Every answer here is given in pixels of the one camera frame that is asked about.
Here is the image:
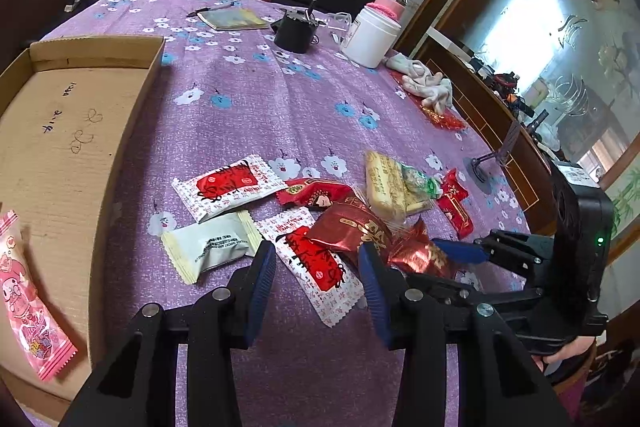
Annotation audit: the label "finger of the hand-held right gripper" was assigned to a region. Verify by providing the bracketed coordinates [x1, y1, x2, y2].
[407, 274, 543, 314]
[432, 229, 551, 275]

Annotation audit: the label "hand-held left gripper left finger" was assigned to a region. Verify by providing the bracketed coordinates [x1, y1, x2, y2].
[57, 239, 278, 427]

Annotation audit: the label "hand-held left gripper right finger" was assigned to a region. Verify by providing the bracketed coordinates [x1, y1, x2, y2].
[357, 241, 573, 427]

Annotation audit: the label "red foil snack packet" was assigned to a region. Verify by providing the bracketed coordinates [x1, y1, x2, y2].
[387, 219, 458, 280]

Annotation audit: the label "small red snack packet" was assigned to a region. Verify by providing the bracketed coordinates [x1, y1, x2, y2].
[437, 168, 475, 240]

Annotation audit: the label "white and red snack packet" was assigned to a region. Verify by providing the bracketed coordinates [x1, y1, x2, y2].
[255, 207, 365, 328]
[171, 154, 288, 224]

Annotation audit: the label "pale grey snack packet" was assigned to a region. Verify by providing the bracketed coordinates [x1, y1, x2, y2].
[161, 209, 263, 285]

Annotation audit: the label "dark red shiny snack packet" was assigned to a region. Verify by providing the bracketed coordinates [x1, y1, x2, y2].
[305, 202, 401, 268]

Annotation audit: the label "green candy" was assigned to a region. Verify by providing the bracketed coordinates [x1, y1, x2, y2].
[400, 162, 443, 202]

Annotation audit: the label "red snack packet with figure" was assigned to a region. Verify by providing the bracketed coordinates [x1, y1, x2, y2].
[275, 177, 356, 212]

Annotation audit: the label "pink cartoon snack packet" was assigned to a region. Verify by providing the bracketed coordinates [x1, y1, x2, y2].
[0, 209, 78, 383]

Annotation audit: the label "shallow cardboard box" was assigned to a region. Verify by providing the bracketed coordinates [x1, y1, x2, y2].
[0, 34, 167, 408]

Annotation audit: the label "person's right hand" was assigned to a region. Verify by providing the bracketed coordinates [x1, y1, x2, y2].
[532, 337, 596, 375]

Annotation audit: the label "black desk stand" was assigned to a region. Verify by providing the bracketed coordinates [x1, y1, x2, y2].
[464, 119, 523, 194]

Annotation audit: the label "red envelope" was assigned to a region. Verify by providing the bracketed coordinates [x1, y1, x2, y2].
[390, 72, 468, 130]

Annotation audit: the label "person's purple patterned clothing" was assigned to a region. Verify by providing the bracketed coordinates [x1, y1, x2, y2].
[550, 347, 640, 427]

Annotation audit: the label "white gloves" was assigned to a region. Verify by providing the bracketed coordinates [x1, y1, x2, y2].
[385, 52, 453, 112]

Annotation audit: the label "white plastic jar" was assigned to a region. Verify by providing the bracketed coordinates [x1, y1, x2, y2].
[341, 4, 401, 68]

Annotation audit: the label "black cup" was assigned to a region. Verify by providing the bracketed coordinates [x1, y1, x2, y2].
[272, 0, 321, 54]

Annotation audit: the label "pink thermos bottle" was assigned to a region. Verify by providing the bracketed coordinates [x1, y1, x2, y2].
[375, 0, 412, 20]

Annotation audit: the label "wooden glass cabinet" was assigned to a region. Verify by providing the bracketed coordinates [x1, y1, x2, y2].
[400, 0, 640, 258]

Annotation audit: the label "yellow green notebook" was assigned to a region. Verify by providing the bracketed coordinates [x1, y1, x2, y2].
[196, 8, 271, 31]

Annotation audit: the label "black pen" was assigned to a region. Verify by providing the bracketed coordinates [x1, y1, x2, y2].
[186, 3, 235, 18]

